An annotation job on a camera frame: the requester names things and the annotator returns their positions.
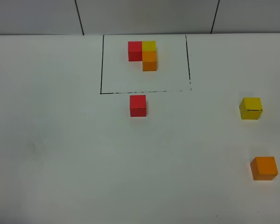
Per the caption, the orange template cube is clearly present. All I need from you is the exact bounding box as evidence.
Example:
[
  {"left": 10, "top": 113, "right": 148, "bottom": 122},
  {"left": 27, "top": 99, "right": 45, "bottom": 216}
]
[{"left": 142, "top": 51, "right": 157, "bottom": 71}]

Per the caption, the red template cube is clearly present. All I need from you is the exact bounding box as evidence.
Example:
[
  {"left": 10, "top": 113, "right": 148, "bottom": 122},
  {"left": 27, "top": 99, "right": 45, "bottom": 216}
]
[{"left": 128, "top": 41, "right": 142, "bottom": 62}]

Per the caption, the yellow template cube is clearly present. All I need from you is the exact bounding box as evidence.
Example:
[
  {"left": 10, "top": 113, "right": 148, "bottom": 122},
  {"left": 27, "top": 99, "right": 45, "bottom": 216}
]
[{"left": 142, "top": 41, "right": 157, "bottom": 52}]

